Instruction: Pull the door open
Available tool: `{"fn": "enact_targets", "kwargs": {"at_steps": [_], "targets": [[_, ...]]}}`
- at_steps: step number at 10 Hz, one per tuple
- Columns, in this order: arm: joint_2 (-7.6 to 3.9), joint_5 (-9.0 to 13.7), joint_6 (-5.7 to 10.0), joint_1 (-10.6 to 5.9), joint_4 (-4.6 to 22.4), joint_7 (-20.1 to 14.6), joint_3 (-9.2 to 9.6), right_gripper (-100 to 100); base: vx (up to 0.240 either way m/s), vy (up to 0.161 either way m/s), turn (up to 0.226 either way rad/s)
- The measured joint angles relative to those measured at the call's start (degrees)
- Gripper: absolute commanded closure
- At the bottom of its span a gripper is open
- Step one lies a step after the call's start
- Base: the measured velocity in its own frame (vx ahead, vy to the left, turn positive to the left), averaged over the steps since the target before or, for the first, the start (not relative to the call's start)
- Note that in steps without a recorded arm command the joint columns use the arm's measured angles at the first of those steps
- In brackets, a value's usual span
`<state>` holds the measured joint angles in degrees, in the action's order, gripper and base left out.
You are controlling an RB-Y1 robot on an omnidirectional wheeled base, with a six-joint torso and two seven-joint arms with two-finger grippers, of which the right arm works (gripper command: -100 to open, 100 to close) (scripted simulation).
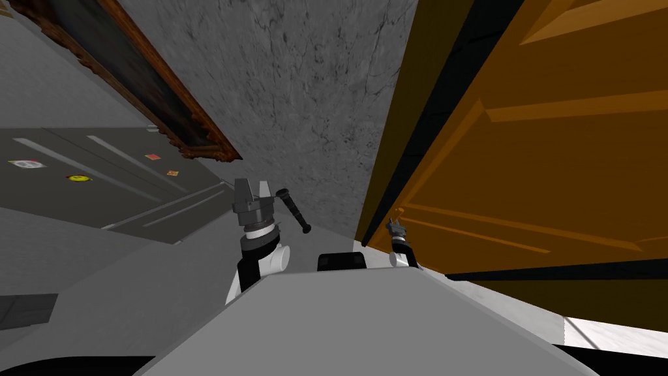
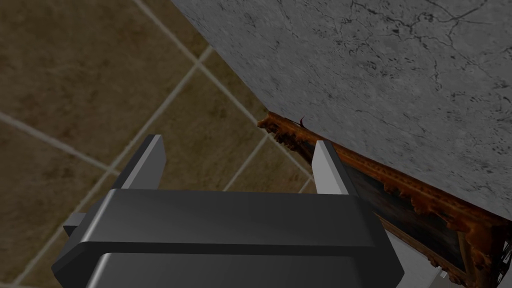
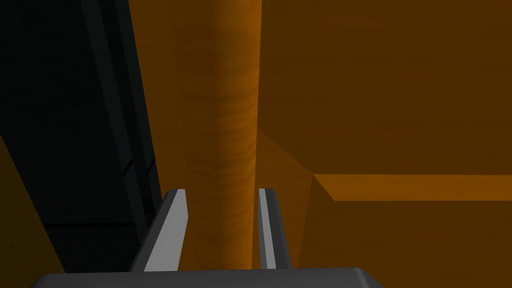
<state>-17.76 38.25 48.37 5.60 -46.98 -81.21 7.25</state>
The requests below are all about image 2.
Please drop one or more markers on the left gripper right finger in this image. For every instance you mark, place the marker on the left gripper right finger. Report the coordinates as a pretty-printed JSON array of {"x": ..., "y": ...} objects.
[{"x": 330, "y": 172}]

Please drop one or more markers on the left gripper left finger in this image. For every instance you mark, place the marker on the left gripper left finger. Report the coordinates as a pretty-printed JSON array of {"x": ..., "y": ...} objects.
[{"x": 147, "y": 164}]

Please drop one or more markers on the dark painting in ornate frame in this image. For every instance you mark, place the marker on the dark painting in ornate frame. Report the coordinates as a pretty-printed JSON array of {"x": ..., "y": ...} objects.
[{"x": 416, "y": 216}]

